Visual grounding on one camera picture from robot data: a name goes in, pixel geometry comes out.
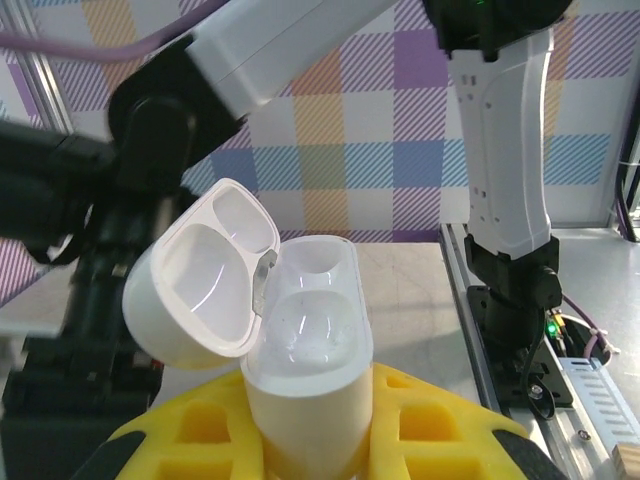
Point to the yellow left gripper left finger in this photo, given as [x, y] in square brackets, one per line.
[190, 430]

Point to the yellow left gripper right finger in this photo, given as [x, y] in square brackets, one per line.
[440, 430]

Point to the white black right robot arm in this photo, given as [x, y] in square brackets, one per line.
[505, 150]

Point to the small wooden block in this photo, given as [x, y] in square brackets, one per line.
[627, 459]

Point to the white earbud case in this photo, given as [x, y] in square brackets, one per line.
[310, 390]

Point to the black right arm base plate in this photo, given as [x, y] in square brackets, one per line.
[500, 350]

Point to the black controller board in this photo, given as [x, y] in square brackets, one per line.
[556, 330]

